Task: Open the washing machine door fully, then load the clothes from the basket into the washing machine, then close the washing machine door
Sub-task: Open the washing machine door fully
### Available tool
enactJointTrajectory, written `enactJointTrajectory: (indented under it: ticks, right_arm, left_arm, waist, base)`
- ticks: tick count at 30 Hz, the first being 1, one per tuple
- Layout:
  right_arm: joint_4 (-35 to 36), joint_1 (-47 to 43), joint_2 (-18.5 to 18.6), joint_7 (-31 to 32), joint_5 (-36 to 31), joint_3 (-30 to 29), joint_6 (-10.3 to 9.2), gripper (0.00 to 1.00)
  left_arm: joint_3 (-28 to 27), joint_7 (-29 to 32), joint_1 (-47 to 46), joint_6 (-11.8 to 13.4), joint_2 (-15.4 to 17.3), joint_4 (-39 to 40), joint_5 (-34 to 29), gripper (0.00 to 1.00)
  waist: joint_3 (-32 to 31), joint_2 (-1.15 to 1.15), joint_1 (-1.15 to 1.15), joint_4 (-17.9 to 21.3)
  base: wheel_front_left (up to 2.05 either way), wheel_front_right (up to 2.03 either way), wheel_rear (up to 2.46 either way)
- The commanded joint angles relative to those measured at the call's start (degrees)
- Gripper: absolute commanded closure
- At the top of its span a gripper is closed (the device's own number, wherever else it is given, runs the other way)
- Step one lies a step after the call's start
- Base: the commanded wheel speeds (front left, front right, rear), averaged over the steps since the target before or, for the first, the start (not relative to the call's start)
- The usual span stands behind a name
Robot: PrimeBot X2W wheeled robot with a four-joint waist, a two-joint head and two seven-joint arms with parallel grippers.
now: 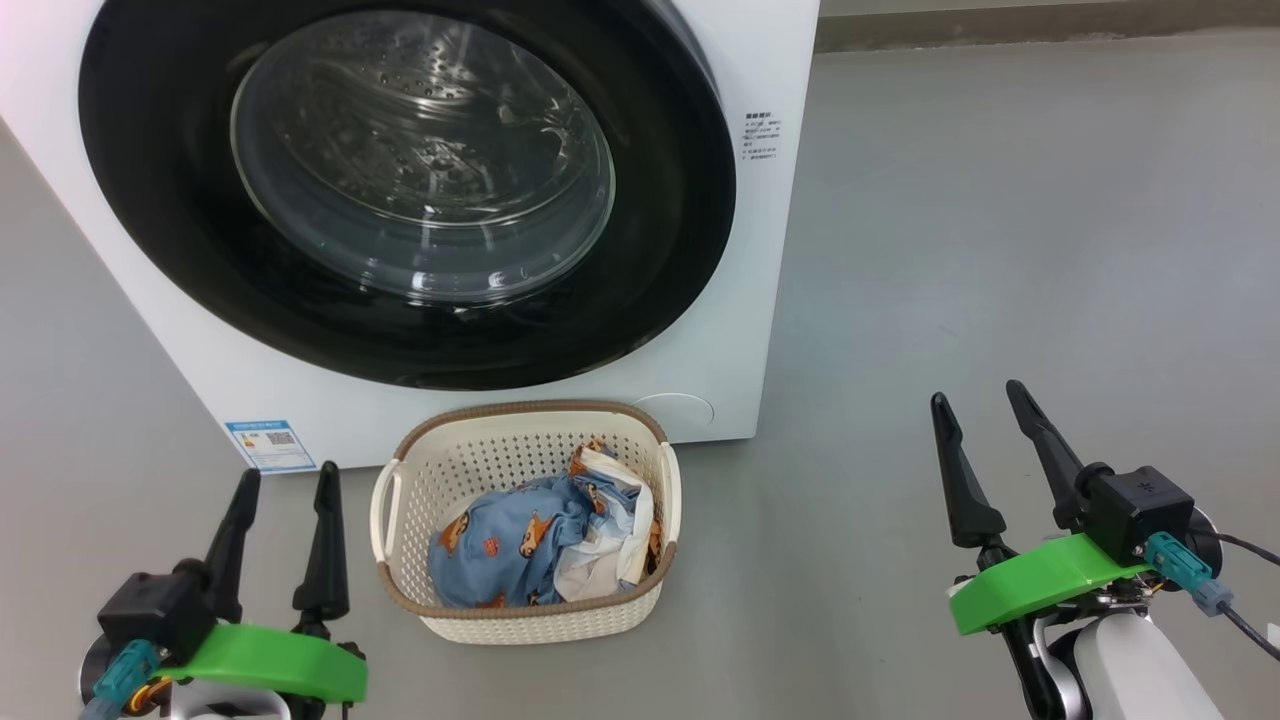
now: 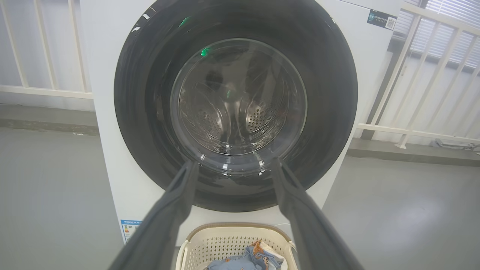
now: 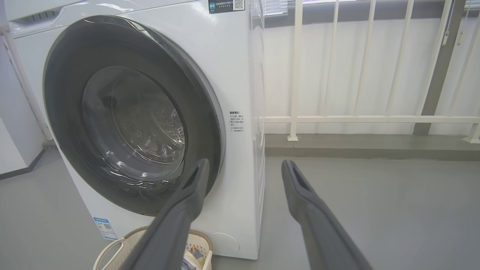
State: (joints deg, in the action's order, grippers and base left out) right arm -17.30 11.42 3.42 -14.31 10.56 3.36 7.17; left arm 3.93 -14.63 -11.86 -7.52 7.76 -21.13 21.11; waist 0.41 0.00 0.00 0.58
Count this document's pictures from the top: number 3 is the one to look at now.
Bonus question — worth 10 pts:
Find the grey window pillar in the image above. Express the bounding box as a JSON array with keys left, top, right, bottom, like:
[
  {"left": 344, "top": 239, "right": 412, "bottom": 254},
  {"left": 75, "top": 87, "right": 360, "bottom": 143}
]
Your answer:
[{"left": 412, "top": 0, "right": 467, "bottom": 136}]

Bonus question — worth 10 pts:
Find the white and blue bear garment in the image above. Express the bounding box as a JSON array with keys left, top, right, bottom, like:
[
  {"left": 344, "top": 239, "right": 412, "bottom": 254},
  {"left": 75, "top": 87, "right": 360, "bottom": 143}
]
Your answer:
[{"left": 181, "top": 249, "right": 205, "bottom": 270}]

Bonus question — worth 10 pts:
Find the round dark washing machine door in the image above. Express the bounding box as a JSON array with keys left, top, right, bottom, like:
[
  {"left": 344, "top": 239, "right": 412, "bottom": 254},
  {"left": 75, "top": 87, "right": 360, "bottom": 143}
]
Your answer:
[{"left": 42, "top": 15, "right": 225, "bottom": 217}]

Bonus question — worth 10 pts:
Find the cream perforated laundry basket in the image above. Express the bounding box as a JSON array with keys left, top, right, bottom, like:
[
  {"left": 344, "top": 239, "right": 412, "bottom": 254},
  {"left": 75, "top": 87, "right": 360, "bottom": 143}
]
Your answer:
[{"left": 93, "top": 226, "right": 213, "bottom": 270}]

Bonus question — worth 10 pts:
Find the white metal railing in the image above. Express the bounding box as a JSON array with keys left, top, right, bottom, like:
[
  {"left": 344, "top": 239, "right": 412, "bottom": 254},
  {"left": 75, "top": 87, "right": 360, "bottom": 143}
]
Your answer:
[{"left": 262, "top": 0, "right": 480, "bottom": 144}]

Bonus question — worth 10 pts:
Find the white front-load washing machine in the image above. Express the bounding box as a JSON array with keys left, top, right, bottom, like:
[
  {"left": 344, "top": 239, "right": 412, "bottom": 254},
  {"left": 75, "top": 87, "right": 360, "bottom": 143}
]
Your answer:
[{"left": 0, "top": 0, "right": 267, "bottom": 260}]

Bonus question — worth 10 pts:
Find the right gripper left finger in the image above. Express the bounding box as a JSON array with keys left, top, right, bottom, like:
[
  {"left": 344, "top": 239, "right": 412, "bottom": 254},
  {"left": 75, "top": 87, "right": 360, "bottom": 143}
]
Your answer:
[{"left": 119, "top": 158, "right": 210, "bottom": 270}]

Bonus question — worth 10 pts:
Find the white window blind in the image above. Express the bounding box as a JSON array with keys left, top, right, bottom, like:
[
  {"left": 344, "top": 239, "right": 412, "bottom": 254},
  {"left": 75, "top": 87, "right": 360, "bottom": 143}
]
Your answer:
[{"left": 262, "top": 0, "right": 288, "bottom": 16}]

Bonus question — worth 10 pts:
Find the black QR code sticker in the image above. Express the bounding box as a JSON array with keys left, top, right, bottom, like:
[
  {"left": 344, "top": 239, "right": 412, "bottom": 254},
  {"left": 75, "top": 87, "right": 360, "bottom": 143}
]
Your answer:
[{"left": 208, "top": 0, "right": 245, "bottom": 14}]

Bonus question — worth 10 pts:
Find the small text sticker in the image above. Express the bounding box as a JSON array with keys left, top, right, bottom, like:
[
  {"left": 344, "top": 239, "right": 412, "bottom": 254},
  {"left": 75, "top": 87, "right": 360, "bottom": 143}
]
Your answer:
[{"left": 229, "top": 111, "right": 246, "bottom": 134}]

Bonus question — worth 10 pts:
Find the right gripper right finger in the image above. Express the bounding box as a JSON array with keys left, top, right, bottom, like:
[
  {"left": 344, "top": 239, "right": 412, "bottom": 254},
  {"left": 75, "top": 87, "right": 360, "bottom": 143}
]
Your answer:
[{"left": 281, "top": 160, "right": 374, "bottom": 270}]

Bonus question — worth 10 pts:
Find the blue energy label sticker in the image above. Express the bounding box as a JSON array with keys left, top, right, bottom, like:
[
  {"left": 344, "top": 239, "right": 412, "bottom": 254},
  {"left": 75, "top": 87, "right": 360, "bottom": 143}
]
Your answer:
[{"left": 93, "top": 217, "right": 119, "bottom": 240}]

